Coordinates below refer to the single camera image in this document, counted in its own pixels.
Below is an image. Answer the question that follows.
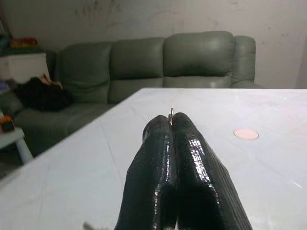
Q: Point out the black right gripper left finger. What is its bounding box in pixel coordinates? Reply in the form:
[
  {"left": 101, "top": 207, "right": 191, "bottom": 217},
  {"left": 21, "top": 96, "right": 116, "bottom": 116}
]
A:
[{"left": 113, "top": 114, "right": 178, "bottom": 230}]

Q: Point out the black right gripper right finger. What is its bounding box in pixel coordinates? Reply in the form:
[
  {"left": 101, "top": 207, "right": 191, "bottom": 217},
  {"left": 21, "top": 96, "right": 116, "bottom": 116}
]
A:
[{"left": 171, "top": 112, "right": 254, "bottom": 230}]

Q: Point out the pink round disc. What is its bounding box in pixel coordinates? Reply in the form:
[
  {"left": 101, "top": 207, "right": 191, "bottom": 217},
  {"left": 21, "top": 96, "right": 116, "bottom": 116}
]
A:
[{"left": 233, "top": 128, "right": 260, "bottom": 140}]

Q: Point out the white table cloth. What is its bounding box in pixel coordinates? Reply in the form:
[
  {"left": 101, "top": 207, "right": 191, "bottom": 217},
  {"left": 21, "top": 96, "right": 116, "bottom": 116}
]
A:
[{"left": 0, "top": 87, "right": 307, "bottom": 230}]

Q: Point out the green leather sofa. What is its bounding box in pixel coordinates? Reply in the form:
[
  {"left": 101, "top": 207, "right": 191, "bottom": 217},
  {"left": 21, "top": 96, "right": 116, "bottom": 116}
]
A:
[{"left": 0, "top": 30, "right": 264, "bottom": 159}]

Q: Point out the black cloth bundle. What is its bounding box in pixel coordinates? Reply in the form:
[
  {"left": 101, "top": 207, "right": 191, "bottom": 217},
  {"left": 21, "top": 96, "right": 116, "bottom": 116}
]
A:
[{"left": 14, "top": 73, "right": 72, "bottom": 113}]

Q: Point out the white side table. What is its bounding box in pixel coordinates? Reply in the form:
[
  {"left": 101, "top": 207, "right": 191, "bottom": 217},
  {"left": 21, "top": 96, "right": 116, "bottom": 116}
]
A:
[{"left": 0, "top": 126, "right": 34, "bottom": 166}]

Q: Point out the orange and black device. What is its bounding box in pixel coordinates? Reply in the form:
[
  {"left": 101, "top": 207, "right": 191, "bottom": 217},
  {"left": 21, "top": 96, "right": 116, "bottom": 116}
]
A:
[{"left": 0, "top": 114, "right": 15, "bottom": 133}]

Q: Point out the white cabinet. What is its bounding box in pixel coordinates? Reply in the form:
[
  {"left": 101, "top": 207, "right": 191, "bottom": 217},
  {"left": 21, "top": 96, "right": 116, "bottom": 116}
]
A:
[{"left": 0, "top": 52, "right": 47, "bottom": 83}]

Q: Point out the colourful toys pile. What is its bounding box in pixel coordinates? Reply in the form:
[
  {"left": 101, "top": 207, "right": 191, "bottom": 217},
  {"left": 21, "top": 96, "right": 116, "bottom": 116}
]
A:
[{"left": 0, "top": 19, "right": 44, "bottom": 55}]

